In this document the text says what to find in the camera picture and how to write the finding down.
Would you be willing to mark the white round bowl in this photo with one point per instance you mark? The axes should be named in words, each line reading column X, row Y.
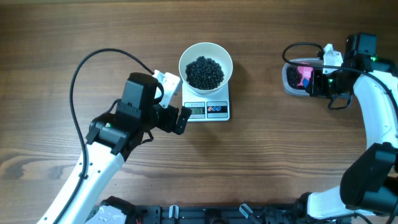
column 208, row 50

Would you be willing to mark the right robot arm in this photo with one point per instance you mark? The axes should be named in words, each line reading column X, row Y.
column 366, row 187

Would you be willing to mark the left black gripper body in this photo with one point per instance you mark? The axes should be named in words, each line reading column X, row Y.
column 165, row 119

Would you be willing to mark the black beans in bowl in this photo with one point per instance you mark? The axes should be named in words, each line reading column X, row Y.
column 204, row 74

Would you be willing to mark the black beans pile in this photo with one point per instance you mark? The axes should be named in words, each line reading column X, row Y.
column 294, row 77

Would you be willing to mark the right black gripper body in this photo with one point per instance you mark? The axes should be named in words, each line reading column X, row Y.
column 328, row 85

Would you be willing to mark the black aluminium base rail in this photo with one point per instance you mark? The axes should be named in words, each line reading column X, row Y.
column 191, row 215

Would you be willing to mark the clear plastic container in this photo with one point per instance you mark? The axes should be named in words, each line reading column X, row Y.
column 287, row 88

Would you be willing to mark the white digital kitchen scale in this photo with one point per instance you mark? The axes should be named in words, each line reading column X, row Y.
column 214, row 106

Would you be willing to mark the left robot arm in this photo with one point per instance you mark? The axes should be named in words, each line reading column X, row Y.
column 112, row 136

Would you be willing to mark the pink scoop blue handle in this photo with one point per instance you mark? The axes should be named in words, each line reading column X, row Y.
column 306, row 74

